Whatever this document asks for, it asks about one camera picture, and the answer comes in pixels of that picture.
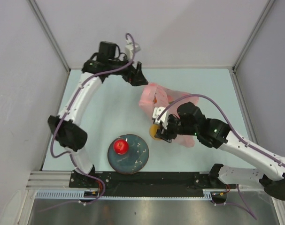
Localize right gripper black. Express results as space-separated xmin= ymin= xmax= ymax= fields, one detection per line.
xmin=154 ymin=114 xmax=198 ymax=143

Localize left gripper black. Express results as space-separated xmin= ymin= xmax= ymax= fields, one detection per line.
xmin=108 ymin=53 xmax=147 ymax=86

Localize pink plastic bag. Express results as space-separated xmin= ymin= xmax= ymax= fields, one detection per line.
xmin=139 ymin=83 xmax=199 ymax=148

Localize orange fake fruit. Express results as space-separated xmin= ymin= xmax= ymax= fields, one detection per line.
xmin=149 ymin=124 xmax=161 ymax=140

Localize dark blue ceramic plate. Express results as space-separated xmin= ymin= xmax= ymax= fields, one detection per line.
xmin=107 ymin=134 xmax=149 ymax=175

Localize red fake apple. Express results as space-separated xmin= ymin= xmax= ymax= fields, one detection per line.
xmin=113 ymin=138 xmax=129 ymax=155

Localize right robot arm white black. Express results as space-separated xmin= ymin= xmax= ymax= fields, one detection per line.
xmin=152 ymin=102 xmax=285 ymax=201

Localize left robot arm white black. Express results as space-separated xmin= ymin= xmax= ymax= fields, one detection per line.
xmin=47 ymin=40 xmax=148 ymax=188

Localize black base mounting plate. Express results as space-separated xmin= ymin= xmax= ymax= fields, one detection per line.
xmin=69 ymin=171 xmax=237 ymax=197

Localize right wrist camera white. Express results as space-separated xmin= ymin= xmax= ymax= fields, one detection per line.
xmin=152 ymin=107 xmax=169 ymax=129

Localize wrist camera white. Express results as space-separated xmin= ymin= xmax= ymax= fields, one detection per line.
xmin=124 ymin=43 xmax=141 ymax=60
xmin=152 ymin=107 xmax=169 ymax=129

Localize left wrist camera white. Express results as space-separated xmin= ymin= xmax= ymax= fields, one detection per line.
xmin=124 ymin=43 xmax=141 ymax=60

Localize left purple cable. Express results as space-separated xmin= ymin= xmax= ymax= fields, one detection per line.
xmin=50 ymin=32 xmax=139 ymax=208

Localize purple cable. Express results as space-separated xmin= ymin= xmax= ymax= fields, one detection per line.
xmin=156 ymin=94 xmax=285 ymax=220
xmin=50 ymin=32 xmax=139 ymax=208

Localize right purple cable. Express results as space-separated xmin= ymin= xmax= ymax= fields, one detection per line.
xmin=156 ymin=94 xmax=285 ymax=220

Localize white slotted cable duct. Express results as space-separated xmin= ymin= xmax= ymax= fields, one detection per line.
xmin=36 ymin=190 xmax=212 ymax=201

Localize left aluminium frame post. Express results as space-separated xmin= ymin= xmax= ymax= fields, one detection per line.
xmin=27 ymin=0 xmax=71 ymax=74

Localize aluminium frame post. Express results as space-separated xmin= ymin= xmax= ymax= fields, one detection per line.
xmin=27 ymin=0 xmax=71 ymax=74
xmin=232 ymin=0 xmax=276 ymax=72

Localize aluminium front rail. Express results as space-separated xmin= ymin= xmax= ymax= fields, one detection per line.
xmin=26 ymin=171 xmax=71 ymax=190

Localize right aluminium frame post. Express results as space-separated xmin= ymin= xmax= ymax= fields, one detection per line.
xmin=232 ymin=0 xmax=276 ymax=72

